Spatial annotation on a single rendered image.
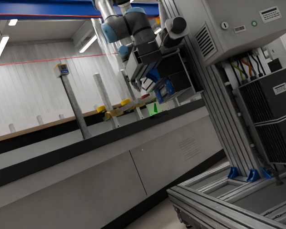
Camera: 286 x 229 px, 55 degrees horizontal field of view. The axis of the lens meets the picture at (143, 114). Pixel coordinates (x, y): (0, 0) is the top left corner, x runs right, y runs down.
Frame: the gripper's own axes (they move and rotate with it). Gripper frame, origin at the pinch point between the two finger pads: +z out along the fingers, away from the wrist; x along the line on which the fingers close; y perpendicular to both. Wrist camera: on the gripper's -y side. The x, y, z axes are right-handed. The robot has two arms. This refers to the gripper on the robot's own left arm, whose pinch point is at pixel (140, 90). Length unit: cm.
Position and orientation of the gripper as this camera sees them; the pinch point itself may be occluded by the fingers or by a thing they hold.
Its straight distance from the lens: 216.9
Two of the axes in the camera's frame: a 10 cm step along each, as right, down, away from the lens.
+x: 8.3, -3.6, -4.3
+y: -4.2, 1.1, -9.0
